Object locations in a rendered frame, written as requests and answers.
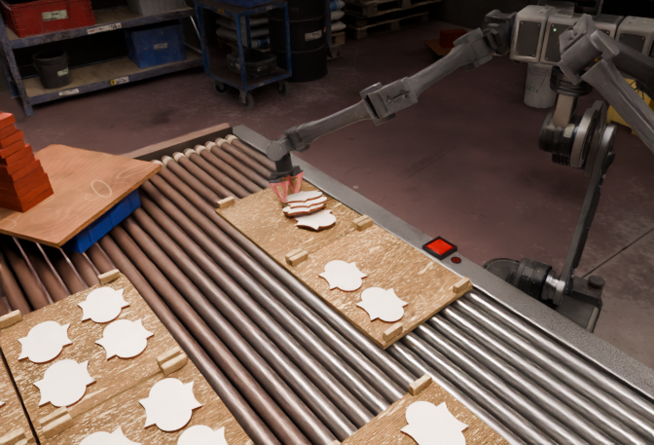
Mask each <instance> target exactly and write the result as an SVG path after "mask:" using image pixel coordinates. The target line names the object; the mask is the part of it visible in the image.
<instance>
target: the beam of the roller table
mask: <svg viewBox="0 0 654 445"><path fill-rule="evenodd" d="M233 134H234V136H235V137H237V138H238V139H239V140H240V141H242V142H243V143H245V144H246V145H248V146H249V147H251V148H253V149H254V150H256V151H257V152H259V153H260V154H262V155H264V156H265V157H267V158H268V156H267V148H268V147H269V146H270V145H271V141H270V140H268V139H266V138H265V137H264V136H262V135H261V134H259V133H257V132H256V131H254V130H252V129H250V128H248V127H247V126H245V125H239V126H236V127H233ZM290 155H291V160H292V166H299V167H300V169H302V170H303V171H304V175H303V178H302V179H303V180H304V181H306V182H307V183H308V184H310V185H312V186H313V187H315V188H316V189H318V190H320V191H321V192H323V193H325V194H326V195H328V196H330V197H331V198H333V199H334V200H336V201H338V202H339V203H341V204H343V205H345V206H346V207H348V208H350V209H351V210H353V211H355V212H356V213H358V214H360V215H361V216H363V215H365V214H366V215H367V216H369V217H370V218H372V219H373V223H374V224H376V225H377V226H379V227H381V228H382V229H384V230H386V231H387V232H389V233H390V234H391V235H393V236H394V237H396V238H398V239H399V240H401V241H403V242H405V243H406V244H408V245H410V246H411V247H413V248H415V249H416V250H418V251H419V252H421V253H423V254H424V255H426V256H428V257H429V258H431V259H432V260H434V261H436V262H437V263H439V264H441V265H442V266H444V267H445V268H447V269H449V270H450V271H452V272H454V273H455V274H457V275H459V276H460V277H462V278H465V277H469V278H470V282H471V283H472V284H473V288H472V289H474V290H475V291H477V292H479V293H480V294H482V295H483V296H485V297H486V298H488V299H490V300H491V301H493V302H494V303H495V304H496V305H498V306H499V307H501V308H503V309H504V310H506V311H507V312H509V313H510V314H512V315H514V316H516V317H517V318H519V319H520V320H522V321H524V322H525V323H527V324H528V325H530V326H531V327H533V328H535V329H536V330H538V331H539V332H541V333H542V334H544V335H546V336H547V337H549V338H550V339H552V340H553V341H555V342H556V343H558V344H560V345H561V346H563V347H564V348H566V349H567V350H569V351H571V352H573V353H574V354H576V355H577V356H579V357H581V358H582V359H584V360H585V361H587V362H588V363H590V364H592V365H593V366H595V367H596V368H598V369H599V370H600V371H602V372H603V373H605V374H606V375H608V376H609V377H611V378H612V379H614V380H616V381H617V382H619V383H620V384H622V385H623V386H625V387H627V388H628V389H630V390H632V391H633V392H635V393H637V394H638V395H640V396H641V397H643V398H644V399H646V400H648V401H649V402H651V403H652V404H654V370H653V369H651V368H650V367H648V366H646V365H645V364H643V363H641V362H639V361H638V360H636V359H634V358H633V357H631V356H629V355H628V354H626V353H624V352H622V351H620V350H619V349H617V348H615V347H614V346H612V345H610V344H609V343H607V342H605V341H604V340H603V339H601V338H600V337H598V336H596V335H595V334H593V333H591V332H590V331H588V330H586V329H585V328H583V327H581V326H580V325H578V324H576V323H575V322H573V321H571V320H570V319H568V318H566V317H565V316H563V315H561V314H559V313H557V312H555V311H554V310H552V309H550V308H549V307H547V306H545V305H544V304H542V303H540V302H539V301H537V300H535V299H534V298H532V297H530V296H529V295H527V294H525V293H524V292H523V291H521V290H520V289H518V288H516V287H515V286H513V285H511V284H510V283H508V282H506V281H505V280H503V279H501V278H499V277H497V276H496V275H494V274H492V273H491V272H489V271H487V270H486V269H484V268H482V267H481V266H479V265H477V264H476V263H474V262H472V261H471V260H469V259H467V258H465V257H464V256H462V255H460V254H459V253H457V252H455V253H453V254H451V255H450V256H448V257H446V258H445V259H443V260H441V261H440V260H439V259H437V258H436V257H434V256H432V255H431V254H429V253H428V252H426V251H424V250H423V249H422V245H423V244H425V243H427V242H429V241H431V240H433V238H431V237H430V236H428V235H427V234H426V233H424V232H422V231H421V230H419V229H417V228H416V227H414V226H412V225H411V224H409V223H407V222H406V221H404V220H402V219H401V218H399V217H397V216H396V215H394V214H392V213H391V212H389V211H387V210H386V209H384V208H382V207H380V206H379V205H377V204H375V203H373V202H371V201H370V200H368V199H366V198H365V197H363V196H361V195H360V194H358V193H356V192H355V191H353V190H351V189H350V188H348V187H346V186H345V185H344V184H342V183H341V182H339V181H337V180H336V179H334V178H332V177H331V176H329V175H327V174H326V173H324V172H322V171H321V170H319V169H317V168H316V167H313V166H312V165H310V164H308V163H307V162H305V161H303V160H302V159H300V158H298V157H296V156H295V155H293V154H291V153H290ZM452 257H459V258H460V259H461V262H460V263H453V262H452V261H451V258H452Z"/></svg>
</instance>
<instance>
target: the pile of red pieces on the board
mask: <svg viewBox="0 0 654 445"><path fill-rule="evenodd" d="M15 121H16V120H15V117H14V114H9V113H2V112H0V207H3V208H7V209H10V210H14V211H18V212H22V213H25V212H26V211H27V210H29V209H30V208H32V207H33V206H35V205H36V204H39V203H40V202H42V201H43V200H45V199H46V198H48V197H49V196H51V195H52V194H53V193H54V190H53V187H52V185H51V182H50V180H48V179H49V177H48V175H47V173H46V172H44V170H43V167H42V166H41V163H40V160H39V159H37V158H34V155H33V153H32V152H33V151H32V148H31V145H30V144H25V143H24V141H23V139H22V138H24V135H23V132H22V130H18V129H16V128H15V125H14V124H13V123H14V122H15Z"/></svg>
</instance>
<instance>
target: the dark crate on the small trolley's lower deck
mask: <svg viewBox="0 0 654 445"><path fill-rule="evenodd" d="M243 56H244V66H245V76H246V77H249V78H251V79H256V78H259V77H262V76H265V75H268V74H271V73H274V72H276V71H278V70H277V66H276V64H277V62H276V60H277V56H273V55H271V54H268V53H264V52H261V51H259V50H256V49H253V48H249V49H245V50H243ZM226 58H227V62H228V67H229V68H228V69H229V70H232V71H234V72H236V73H239V74H240V64H239V59H238V58H239V55H238V52H234V53H231V54H227V55H226Z"/></svg>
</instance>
